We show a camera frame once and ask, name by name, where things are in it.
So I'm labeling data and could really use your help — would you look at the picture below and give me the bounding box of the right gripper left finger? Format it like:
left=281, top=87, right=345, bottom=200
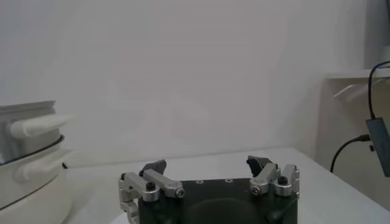
left=118, top=159, right=186, bottom=224

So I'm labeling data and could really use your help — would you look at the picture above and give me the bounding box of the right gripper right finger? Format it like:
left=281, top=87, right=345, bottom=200
left=246, top=155, right=301, bottom=198

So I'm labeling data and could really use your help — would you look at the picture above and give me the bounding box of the grey usb hub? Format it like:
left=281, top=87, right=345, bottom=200
left=365, top=117, right=390, bottom=178

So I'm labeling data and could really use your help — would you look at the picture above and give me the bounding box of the cream electric cooker base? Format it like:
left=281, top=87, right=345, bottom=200
left=0, top=138, right=74, bottom=224

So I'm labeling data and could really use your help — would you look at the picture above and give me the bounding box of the grey computer monitor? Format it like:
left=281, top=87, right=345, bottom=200
left=364, top=0, right=390, bottom=69

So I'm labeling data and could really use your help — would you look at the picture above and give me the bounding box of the black hub side cable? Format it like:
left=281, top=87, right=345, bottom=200
left=330, top=133, right=371, bottom=173

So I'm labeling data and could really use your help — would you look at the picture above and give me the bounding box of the black hub end cable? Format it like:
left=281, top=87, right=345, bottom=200
left=367, top=60, right=390, bottom=120

